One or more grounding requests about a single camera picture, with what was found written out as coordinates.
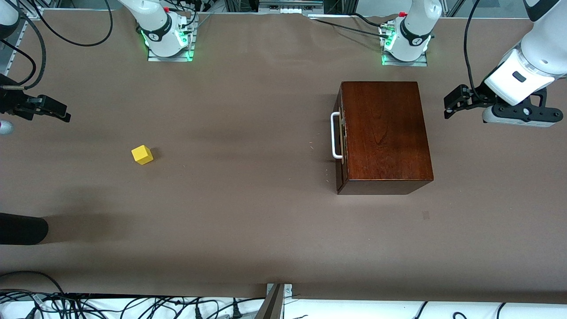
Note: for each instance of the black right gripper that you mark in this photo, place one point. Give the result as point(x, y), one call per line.
point(15, 104)

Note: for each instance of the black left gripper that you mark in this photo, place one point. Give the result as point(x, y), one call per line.
point(477, 98)

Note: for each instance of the yellow cube block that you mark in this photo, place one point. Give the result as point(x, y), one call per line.
point(141, 155)

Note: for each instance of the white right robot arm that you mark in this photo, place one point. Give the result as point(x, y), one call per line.
point(155, 22)

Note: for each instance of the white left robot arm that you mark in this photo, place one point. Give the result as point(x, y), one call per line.
point(416, 26)

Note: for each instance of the dark wooden cabinet box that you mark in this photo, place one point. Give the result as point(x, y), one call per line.
point(385, 133)

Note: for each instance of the black cylinder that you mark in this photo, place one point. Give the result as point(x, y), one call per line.
point(22, 229)

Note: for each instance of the aluminium profile bar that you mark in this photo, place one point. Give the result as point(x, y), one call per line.
point(272, 305)

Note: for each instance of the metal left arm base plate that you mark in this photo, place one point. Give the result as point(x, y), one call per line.
point(421, 64)

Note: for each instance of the grey aluminium side rail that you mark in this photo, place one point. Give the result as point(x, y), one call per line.
point(15, 48)

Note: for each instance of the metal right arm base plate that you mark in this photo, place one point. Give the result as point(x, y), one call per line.
point(153, 58)

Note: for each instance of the aluminium frame with sockets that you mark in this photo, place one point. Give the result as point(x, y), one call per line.
point(288, 6)

